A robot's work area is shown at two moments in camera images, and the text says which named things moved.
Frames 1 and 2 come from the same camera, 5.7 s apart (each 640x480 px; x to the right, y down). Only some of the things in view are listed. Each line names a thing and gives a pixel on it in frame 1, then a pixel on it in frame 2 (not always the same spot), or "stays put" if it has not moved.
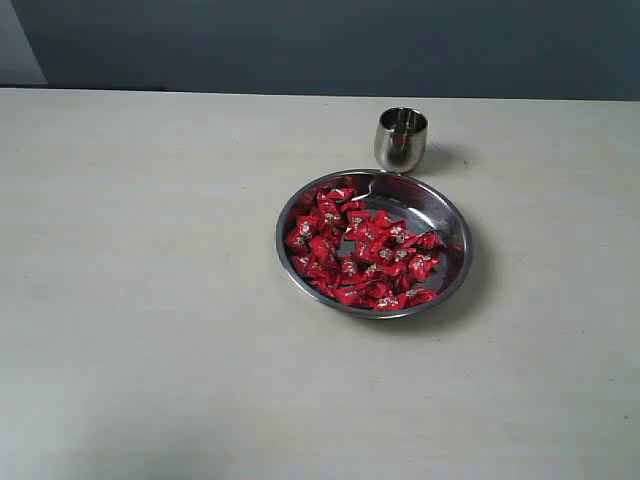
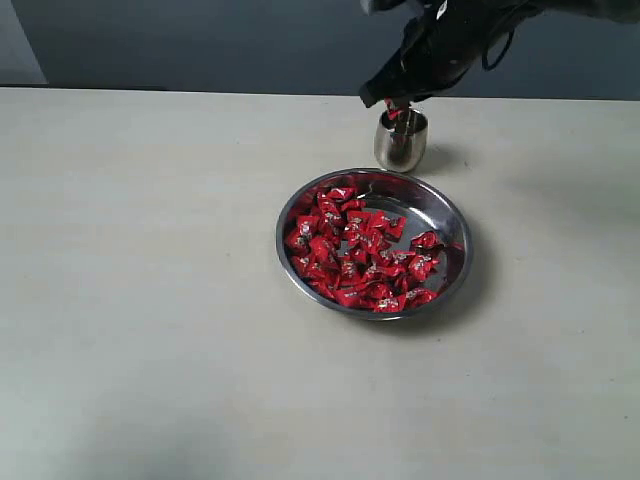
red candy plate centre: [369, 236] stays put
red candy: [396, 233] to [393, 112]
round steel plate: [411, 200] stays put
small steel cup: [400, 139] stays put
